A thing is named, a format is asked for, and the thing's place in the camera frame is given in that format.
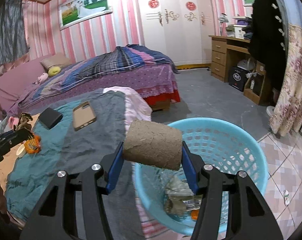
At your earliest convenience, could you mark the orange snack wrapper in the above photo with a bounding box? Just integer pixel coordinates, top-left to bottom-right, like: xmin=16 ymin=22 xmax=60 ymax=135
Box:
xmin=24 ymin=135 xmax=41 ymax=154

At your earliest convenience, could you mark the cardboard toilet roll tube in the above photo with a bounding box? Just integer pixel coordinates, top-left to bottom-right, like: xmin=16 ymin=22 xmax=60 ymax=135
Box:
xmin=123 ymin=120 xmax=182 ymax=171

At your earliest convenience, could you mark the trash paper in basket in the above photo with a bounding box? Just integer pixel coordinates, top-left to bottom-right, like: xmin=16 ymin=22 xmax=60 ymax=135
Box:
xmin=164 ymin=175 xmax=202 ymax=216

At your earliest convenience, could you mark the black wallet case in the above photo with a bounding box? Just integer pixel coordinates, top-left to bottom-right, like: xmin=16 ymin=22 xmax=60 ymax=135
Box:
xmin=38 ymin=107 xmax=63 ymax=129

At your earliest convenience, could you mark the pink plush toy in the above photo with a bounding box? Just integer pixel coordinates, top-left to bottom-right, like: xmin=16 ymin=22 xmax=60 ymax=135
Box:
xmin=35 ymin=73 xmax=49 ymax=84

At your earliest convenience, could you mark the blue plastic basket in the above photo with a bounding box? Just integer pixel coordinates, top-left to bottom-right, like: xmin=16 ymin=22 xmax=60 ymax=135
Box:
xmin=134 ymin=118 xmax=268 ymax=235

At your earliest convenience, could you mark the tan phone case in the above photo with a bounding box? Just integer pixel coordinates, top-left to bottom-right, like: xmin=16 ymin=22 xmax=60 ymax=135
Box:
xmin=73 ymin=101 xmax=97 ymax=131

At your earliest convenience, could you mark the yellow plush toy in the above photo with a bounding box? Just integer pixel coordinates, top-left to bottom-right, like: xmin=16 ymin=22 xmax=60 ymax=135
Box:
xmin=48 ymin=66 xmax=61 ymax=77

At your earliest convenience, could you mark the brown pillow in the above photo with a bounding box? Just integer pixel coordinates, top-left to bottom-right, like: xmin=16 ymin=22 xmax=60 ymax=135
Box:
xmin=41 ymin=53 xmax=71 ymax=71

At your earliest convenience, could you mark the grey window curtain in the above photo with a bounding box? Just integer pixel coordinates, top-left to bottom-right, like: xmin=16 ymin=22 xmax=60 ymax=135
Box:
xmin=0 ymin=0 xmax=29 ymax=65

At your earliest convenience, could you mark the floral curtain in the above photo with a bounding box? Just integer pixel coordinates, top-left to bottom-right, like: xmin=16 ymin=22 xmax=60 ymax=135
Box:
xmin=269 ymin=24 xmax=302 ymax=137

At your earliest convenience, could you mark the framed wedding photo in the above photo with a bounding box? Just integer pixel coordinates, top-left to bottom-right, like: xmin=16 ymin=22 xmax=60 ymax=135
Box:
xmin=58 ymin=0 xmax=113 ymax=30

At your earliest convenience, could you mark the black box under desk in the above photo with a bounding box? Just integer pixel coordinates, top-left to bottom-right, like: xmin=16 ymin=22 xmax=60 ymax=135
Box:
xmin=228 ymin=67 xmax=249 ymax=92

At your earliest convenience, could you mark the striped plaid quilt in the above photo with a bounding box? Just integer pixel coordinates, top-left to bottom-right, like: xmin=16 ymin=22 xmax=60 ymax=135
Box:
xmin=16 ymin=44 xmax=180 ymax=109

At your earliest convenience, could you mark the bed with purple sheet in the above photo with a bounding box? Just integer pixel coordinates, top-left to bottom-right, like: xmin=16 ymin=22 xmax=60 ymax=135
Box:
xmin=0 ymin=44 xmax=180 ymax=116

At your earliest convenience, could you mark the wooden desk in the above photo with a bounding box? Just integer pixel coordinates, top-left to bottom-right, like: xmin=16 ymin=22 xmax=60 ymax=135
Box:
xmin=210 ymin=35 xmax=271 ymax=105

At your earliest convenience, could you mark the black hanging coat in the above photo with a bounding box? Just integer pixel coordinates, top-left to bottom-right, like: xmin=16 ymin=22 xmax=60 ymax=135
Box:
xmin=248 ymin=0 xmax=289 ymax=92

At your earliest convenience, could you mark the white wardrobe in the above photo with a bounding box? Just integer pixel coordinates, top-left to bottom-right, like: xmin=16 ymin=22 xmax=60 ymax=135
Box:
xmin=138 ymin=0 xmax=214 ymax=66

